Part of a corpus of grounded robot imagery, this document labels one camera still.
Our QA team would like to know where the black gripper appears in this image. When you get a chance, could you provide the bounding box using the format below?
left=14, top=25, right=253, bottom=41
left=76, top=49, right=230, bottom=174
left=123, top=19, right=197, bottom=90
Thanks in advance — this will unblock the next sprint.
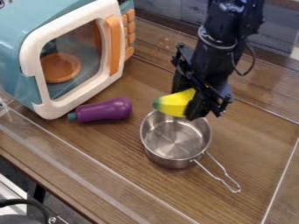
left=173, top=42, right=234, bottom=121

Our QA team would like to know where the yellow toy banana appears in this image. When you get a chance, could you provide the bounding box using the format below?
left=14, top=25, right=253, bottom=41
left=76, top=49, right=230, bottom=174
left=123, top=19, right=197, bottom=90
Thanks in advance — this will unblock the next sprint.
left=154, top=88, right=195, bottom=117

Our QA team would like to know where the silver pot with wire handle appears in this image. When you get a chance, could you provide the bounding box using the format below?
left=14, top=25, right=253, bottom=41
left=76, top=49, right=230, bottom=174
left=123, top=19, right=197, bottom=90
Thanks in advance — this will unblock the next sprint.
left=139, top=110, right=242, bottom=193

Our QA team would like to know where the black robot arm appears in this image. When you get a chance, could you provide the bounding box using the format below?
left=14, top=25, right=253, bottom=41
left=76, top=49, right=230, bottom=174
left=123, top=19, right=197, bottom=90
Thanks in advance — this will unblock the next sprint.
left=173, top=0, right=266, bottom=121

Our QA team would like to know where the purple toy eggplant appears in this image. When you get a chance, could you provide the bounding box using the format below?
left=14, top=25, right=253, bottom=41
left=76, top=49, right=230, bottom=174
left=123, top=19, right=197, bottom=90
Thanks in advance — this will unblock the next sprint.
left=68, top=97, right=133, bottom=123

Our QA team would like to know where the blue toy microwave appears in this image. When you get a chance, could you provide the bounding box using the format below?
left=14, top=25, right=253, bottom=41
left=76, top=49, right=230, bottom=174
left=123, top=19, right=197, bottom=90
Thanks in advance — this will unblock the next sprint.
left=0, top=0, right=137, bottom=120

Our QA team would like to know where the clear acrylic barrier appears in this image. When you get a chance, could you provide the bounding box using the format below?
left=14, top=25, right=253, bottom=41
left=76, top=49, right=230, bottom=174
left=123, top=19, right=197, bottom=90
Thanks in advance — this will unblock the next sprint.
left=0, top=98, right=198, bottom=224

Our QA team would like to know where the black cable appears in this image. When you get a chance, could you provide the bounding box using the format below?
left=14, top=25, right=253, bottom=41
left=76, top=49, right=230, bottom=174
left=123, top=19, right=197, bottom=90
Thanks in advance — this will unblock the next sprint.
left=0, top=199, right=51, bottom=224

